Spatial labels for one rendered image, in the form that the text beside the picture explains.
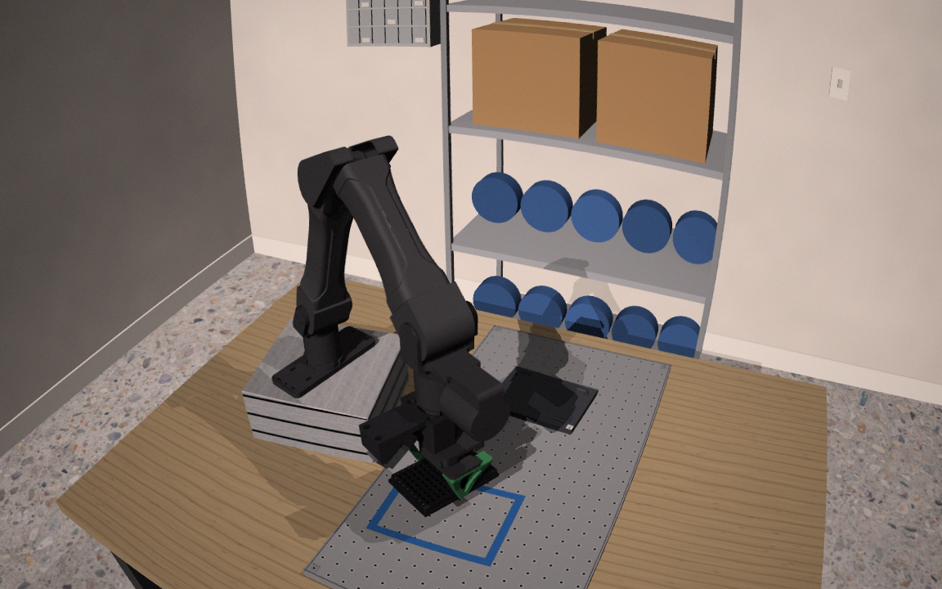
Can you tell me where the blue tape outline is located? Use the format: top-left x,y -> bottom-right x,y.
366,486 -> 525,567

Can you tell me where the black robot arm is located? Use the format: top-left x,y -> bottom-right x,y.
272,136 -> 510,469

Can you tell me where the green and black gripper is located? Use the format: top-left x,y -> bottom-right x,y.
409,400 -> 492,499

